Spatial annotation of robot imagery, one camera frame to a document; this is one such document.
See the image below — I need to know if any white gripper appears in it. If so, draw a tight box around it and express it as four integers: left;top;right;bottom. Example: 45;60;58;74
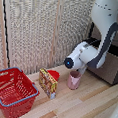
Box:
77;64;89;77

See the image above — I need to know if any pink plastic cup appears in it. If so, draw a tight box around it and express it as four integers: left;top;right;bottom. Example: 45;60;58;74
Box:
66;70;83;91

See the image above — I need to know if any red bowl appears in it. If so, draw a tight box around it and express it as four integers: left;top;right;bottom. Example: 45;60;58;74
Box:
47;69;61;83

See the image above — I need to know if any colourful food carton box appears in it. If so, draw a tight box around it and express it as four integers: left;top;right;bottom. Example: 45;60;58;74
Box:
37;67;59;100

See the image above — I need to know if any beige woven folding screen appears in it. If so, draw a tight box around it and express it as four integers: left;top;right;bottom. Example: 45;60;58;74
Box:
0;0;100;79

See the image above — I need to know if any red plastic shopping basket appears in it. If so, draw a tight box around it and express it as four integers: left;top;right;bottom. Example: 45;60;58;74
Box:
0;65;41;118

